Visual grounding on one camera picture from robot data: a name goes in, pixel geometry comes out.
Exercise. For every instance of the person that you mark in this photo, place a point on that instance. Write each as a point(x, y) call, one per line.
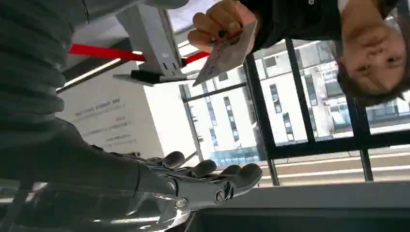
point(362, 41)

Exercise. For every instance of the red barrier tape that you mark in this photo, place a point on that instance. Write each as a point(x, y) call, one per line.
point(105, 52)

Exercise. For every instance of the black window frame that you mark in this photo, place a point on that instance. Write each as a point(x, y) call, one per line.
point(323, 141)

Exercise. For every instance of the ribbed grey right arm sleeve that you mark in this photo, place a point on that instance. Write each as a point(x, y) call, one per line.
point(30, 70)

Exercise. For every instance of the grey stand with black base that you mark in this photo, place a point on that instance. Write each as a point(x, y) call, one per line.
point(150, 48)

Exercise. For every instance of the person's hand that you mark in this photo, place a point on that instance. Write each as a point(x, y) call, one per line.
point(217, 24)

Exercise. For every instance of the white printed sign board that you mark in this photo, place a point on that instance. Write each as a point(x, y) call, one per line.
point(112, 118)

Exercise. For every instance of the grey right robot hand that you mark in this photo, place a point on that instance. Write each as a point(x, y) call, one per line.
point(96, 179)

